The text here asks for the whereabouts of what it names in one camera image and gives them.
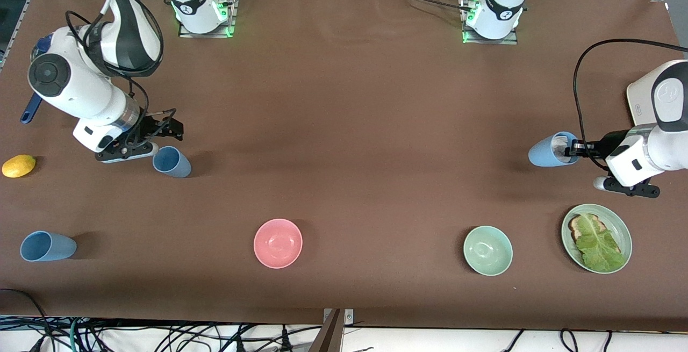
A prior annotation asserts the blue cup with tissue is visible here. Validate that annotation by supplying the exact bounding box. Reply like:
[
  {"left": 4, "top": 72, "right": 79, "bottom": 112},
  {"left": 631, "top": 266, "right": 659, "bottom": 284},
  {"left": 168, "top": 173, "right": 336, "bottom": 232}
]
[{"left": 528, "top": 132, "right": 580, "bottom": 168}]

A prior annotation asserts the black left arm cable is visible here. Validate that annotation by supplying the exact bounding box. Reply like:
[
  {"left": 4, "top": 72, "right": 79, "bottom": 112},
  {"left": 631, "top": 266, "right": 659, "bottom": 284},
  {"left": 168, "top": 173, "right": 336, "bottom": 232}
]
[{"left": 572, "top": 38, "right": 688, "bottom": 171}]

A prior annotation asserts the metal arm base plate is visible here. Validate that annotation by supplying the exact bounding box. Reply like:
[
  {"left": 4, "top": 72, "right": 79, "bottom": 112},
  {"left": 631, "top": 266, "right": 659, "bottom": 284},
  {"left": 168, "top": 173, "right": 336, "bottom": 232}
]
[
  {"left": 178, "top": 0, "right": 236, "bottom": 38},
  {"left": 461, "top": 0, "right": 518, "bottom": 45}
]

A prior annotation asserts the green lettuce leaf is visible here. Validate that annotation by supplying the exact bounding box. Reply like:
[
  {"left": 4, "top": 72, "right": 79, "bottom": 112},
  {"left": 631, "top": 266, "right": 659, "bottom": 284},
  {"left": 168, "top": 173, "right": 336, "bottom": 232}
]
[{"left": 576, "top": 213, "right": 627, "bottom": 273}]

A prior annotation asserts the metal table edge bracket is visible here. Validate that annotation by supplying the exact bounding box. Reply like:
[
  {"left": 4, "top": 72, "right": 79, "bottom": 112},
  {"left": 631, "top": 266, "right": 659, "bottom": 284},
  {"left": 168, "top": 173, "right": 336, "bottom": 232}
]
[{"left": 322, "top": 308, "right": 355, "bottom": 326}]

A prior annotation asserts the yellow lemon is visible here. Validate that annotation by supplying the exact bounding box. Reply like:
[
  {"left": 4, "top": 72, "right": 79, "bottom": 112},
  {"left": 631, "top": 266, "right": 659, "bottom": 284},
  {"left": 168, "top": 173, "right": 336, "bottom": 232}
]
[{"left": 2, "top": 154, "right": 37, "bottom": 178}]

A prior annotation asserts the green plate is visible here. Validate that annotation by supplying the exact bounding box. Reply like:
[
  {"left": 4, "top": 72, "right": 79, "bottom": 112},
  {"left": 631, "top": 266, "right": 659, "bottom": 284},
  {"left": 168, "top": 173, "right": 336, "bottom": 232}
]
[{"left": 561, "top": 204, "right": 633, "bottom": 275}]

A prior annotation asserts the white toaster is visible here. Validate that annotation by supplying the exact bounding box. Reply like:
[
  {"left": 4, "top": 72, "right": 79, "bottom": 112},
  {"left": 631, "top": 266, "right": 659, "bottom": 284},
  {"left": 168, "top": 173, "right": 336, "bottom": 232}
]
[{"left": 626, "top": 60, "right": 661, "bottom": 127}]

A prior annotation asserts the pink bowl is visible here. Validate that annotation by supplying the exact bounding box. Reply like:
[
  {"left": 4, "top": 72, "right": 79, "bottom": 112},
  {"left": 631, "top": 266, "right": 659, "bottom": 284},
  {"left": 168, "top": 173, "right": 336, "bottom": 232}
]
[{"left": 253, "top": 218, "right": 303, "bottom": 269}]

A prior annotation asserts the dark blue saucepan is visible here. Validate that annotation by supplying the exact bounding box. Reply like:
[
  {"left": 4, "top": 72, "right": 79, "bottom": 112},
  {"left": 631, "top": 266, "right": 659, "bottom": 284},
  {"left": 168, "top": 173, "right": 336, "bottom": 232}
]
[{"left": 20, "top": 93, "right": 44, "bottom": 125}]

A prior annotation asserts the black cable on table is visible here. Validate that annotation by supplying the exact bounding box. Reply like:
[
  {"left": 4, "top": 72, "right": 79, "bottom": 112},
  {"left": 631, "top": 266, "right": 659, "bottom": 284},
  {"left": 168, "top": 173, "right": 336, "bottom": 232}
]
[{"left": 0, "top": 288, "right": 52, "bottom": 342}]

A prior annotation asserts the toast slice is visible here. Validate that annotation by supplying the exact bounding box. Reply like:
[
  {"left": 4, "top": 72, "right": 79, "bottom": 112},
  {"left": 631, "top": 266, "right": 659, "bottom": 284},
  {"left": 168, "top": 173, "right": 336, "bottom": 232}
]
[{"left": 568, "top": 213, "right": 611, "bottom": 244}]

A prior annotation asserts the green bowl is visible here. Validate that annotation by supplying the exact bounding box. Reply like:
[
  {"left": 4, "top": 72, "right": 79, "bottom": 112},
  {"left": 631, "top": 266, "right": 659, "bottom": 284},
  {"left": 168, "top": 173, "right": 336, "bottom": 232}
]
[{"left": 463, "top": 226, "right": 513, "bottom": 277}]

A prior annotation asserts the dark angled bar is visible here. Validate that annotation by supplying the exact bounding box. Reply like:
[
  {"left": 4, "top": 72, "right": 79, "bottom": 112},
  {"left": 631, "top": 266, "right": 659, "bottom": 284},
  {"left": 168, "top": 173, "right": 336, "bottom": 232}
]
[{"left": 308, "top": 309, "right": 346, "bottom": 352}]

